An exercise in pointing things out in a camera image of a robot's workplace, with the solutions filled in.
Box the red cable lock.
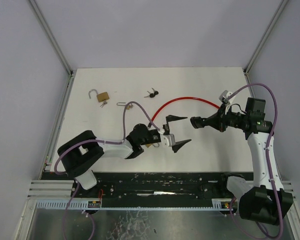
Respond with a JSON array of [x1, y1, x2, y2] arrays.
[[151, 96, 220, 122]]

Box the black Kaijing padlock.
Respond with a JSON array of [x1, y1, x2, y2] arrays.
[[190, 116, 206, 129]]

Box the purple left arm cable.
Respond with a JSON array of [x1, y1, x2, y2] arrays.
[[54, 100, 166, 240]]

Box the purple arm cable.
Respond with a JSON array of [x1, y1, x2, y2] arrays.
[[228, 83, 286, 238], [54, 100, 166, 240]]

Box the black-headed key bunch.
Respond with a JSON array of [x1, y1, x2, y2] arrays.
[[144, 87, 159, 99]]

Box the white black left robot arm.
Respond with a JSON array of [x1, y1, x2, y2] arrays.
[[54, 115, 191, 190]]

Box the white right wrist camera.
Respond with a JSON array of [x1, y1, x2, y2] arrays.
[[218, 90, 233, 106]]

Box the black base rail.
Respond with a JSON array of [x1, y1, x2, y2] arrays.
[[39, 171, 248, 201]]

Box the large brass padlock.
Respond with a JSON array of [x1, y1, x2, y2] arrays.
[[88, 89, 110, 103]]

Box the small brass padlock near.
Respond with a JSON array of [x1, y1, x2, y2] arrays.
[[145, 143, 160, 148]]

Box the small keys of large padlock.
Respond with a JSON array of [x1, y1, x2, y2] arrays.
[[100, 101, 108, 108]]

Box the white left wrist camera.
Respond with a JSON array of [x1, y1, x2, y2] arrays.
[[160, 134, 176, 147]]

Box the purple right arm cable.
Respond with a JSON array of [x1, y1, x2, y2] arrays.
[[228, 83, 286, 238]]

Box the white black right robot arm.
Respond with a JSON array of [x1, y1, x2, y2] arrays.
[[190, 97, 293, 226]]

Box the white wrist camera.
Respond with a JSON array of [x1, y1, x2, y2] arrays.
[[160, 134, 176, 147], [218, 90, 233, 106]]

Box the white slotted cable duct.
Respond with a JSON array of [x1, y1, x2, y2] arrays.
[[36, 198, 237, 210]]

